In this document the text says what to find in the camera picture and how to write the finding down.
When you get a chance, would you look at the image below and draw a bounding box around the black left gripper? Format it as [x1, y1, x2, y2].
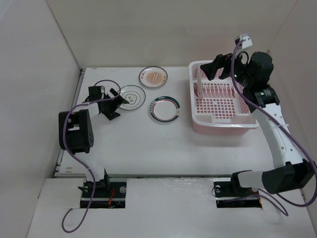
[101, 89, 128, 120]

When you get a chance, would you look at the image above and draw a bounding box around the orange sunburst plate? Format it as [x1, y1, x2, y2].
[197, 67, 204, 98]
[139, 66, 168, 88]

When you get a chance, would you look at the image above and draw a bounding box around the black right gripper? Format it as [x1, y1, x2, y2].
[200, 48, 254, 88]

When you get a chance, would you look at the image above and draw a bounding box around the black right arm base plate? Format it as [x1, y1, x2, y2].
[212, 179, 262, 208]

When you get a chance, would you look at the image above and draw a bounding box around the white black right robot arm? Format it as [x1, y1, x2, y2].
[200, 52, 317, 195]

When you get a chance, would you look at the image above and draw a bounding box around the white plate grey floral emblem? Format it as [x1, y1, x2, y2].
[120, 85, 146, 111]

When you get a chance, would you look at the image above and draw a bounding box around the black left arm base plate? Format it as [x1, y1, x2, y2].
[78, 181, 127, 209]

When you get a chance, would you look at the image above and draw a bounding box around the green red rimmed plate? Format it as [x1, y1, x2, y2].
[148, 96, 181, 124]

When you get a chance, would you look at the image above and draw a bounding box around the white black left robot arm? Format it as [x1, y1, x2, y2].
[58, 86, 128, 197]

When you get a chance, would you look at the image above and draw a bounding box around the orange sunburst plate by wall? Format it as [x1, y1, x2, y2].
[139, 66, 168, 88]

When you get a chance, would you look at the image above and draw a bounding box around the white pink dish rack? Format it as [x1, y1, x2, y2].
[188, 60, 259, 135]

